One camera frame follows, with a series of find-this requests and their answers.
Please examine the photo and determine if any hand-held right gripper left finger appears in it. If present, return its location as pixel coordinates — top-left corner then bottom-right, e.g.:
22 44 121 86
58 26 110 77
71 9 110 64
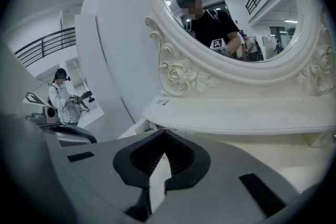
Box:
45 128 166 224

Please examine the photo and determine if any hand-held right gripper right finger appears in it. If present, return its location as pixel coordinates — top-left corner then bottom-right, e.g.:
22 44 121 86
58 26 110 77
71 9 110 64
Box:
153 130 300 224

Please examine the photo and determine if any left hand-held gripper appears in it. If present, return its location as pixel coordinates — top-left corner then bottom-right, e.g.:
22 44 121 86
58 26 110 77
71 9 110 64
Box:
23 90 98 147

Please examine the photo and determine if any small white drawer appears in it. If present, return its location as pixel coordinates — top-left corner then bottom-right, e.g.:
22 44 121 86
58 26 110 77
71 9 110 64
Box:
309 131 336 150
134 117 161 135

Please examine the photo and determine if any white shelf unit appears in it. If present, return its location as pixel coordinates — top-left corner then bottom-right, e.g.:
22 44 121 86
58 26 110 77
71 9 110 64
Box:
74 13 106 124

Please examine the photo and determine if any oval white carved mirror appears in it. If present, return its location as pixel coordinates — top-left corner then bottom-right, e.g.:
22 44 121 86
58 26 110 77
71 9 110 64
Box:
143 0 336 98

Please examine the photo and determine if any black metal railing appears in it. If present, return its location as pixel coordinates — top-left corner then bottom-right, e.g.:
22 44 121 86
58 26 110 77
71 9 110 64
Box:
14 26 77 69

